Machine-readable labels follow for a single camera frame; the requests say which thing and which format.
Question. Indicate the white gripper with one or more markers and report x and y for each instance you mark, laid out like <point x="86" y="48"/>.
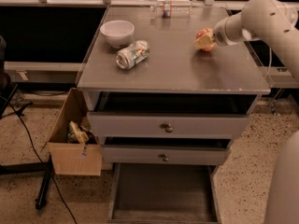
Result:
<point x="220" y="32"/>

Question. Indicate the crushed soda can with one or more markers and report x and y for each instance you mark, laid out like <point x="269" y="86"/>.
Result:
<point x="135" y="53"/>

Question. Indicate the grey drawer cabinet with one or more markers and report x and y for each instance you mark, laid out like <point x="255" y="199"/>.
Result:
<point x="174" y="79"/>

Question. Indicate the red apple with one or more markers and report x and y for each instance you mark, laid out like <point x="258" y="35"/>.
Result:
<point x="204" y="40"/>

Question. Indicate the open bottom grey drawer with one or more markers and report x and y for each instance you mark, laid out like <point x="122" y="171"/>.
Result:
<point x="163" y="194"/>

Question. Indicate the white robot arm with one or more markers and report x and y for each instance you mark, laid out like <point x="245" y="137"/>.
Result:
<point x="273" y="22"/>

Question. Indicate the clear plastic water bottle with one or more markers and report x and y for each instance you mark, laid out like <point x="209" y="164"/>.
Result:
<point x="168" y="9"/>

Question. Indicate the crumpled snack wrappers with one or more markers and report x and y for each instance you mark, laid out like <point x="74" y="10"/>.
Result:
<point x="80" y="133"/>

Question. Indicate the black stand base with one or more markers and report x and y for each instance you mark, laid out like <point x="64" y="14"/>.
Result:
<point x="45" y="167"/>

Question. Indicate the cardboard box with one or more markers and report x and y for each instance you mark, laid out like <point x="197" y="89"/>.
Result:
<point x="69" y="156"/>

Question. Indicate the top grey drawer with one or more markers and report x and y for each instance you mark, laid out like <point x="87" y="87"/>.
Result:
<point x="106" y="124"/>

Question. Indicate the middle grey drawer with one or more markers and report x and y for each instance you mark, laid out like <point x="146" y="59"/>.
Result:
<point x="165" y="155"/>

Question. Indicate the white ceramic bowl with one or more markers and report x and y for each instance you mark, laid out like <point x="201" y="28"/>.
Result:
<point x="118" y="33"/>

